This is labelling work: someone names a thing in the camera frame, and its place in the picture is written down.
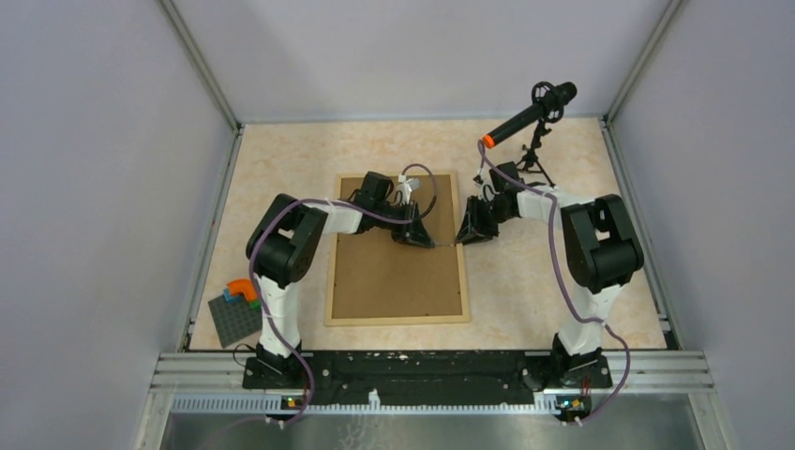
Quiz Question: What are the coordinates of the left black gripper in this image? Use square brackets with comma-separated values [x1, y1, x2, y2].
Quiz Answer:
[374, 200, 434, 248]

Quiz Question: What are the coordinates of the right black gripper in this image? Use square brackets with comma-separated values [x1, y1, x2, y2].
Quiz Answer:
[456, 195, 514, 246]

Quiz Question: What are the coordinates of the wooden picture frame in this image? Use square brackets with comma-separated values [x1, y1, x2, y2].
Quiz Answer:
[324, 171, 472, 326]

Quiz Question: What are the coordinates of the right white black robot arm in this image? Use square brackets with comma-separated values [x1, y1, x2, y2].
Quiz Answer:
[456, 163, 644, 386]

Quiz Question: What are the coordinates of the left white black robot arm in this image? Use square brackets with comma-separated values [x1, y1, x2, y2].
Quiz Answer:
[246, 172, 435, 388]

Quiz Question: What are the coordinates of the black mini tripod stand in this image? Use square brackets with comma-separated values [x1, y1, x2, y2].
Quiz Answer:
[515, 82, 562, 188]

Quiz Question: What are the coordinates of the black microphone orange tip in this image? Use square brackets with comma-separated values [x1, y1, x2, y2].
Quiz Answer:
[480, 82, 578, 149]

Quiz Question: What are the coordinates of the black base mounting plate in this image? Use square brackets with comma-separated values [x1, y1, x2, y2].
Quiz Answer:
[242, 350, 613, 407]

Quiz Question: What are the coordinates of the orange curved toy block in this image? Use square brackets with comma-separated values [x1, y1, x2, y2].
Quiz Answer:
[224, 278, 258, 304]

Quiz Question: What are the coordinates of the blue lego brick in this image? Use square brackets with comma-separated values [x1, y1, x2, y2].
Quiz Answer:
[222, 289, 241, 304]

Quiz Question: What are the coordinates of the grey lego baseplate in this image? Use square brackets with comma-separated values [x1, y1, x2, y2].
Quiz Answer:
[208, 295, 263, 348]

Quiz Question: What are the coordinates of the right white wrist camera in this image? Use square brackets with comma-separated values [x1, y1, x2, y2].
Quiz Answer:
[473, 166, 496, 202]

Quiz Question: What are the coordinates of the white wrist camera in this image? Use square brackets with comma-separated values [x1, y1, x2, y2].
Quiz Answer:
[473, 166, 496, 202]
[396, 174, 421, 205]

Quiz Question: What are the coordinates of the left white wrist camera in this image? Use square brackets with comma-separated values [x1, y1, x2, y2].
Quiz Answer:
[396, 174, 421, 205]

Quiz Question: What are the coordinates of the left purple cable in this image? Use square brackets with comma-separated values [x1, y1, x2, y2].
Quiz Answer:
[247, 162, 440, 431]

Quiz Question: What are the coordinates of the purple cable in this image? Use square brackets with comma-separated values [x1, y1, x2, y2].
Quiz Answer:
[247, 162, 440, 431]
[476, 140, 632, 429]

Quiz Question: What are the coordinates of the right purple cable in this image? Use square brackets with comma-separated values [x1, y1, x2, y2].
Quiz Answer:
[476, 140, 632, 429]

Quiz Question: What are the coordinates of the aluminium front rail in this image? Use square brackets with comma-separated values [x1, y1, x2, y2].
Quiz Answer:
[150, 351, 714, 417]

